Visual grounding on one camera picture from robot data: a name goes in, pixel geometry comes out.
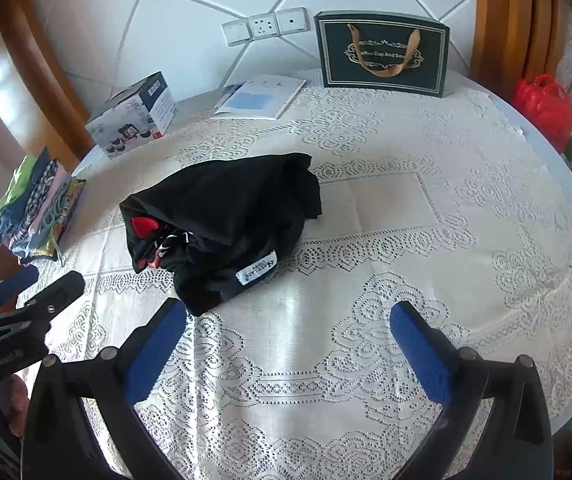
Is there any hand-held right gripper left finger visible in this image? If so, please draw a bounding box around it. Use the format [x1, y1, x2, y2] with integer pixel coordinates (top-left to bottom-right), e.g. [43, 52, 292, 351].
[20, 298, 188, 480]

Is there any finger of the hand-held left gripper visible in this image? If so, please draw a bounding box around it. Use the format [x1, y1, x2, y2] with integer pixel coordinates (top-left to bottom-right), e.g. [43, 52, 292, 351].
[0, 271, 86, 333]
[0, 266, 40, 318]

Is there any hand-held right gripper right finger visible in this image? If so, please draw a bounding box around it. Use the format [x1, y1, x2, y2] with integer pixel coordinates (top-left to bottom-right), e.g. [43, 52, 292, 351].
[389, 301, 554, 480]

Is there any black printed t-shirt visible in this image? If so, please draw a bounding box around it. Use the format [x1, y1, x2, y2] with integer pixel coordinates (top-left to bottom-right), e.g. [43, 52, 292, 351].
[119, 152, 323, 317]

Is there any stack of folded clothes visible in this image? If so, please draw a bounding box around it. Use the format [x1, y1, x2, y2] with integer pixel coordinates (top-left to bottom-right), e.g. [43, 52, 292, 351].
[0, 147, 87, 267]

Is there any white lace tablecloth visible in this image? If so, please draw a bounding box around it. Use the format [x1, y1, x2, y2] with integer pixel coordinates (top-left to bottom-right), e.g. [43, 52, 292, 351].
[16, 72, 572, 480]

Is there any white product box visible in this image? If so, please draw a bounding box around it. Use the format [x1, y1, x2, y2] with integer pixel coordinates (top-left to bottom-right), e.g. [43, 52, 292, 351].
[84, 71, 178, 160]

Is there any red plastic bag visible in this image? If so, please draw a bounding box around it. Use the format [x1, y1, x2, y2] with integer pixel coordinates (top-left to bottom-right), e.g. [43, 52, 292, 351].
[511, 74, 572, 153]

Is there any white blue booklet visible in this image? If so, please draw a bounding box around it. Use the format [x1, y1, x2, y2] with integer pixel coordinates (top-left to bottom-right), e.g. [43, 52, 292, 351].
[214, 77, 307, 121]

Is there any dark green gift bag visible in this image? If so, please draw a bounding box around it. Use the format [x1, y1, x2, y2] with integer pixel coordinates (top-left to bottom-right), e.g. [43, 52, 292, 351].
[314, 10, 452, 98]

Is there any wooden trim post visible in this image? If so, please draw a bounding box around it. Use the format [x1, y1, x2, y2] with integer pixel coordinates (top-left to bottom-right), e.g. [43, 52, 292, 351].
[468, 0, 572, 83]
[0, 0, 94, 173]

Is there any white five-hole wall socket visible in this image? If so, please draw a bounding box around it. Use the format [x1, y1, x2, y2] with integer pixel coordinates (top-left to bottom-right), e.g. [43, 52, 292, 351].
[246, 12, 281, 41]

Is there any white single-hole wall socket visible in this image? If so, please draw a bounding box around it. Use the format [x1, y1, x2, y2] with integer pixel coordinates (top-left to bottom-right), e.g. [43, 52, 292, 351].
[274, 7, 310, 35]

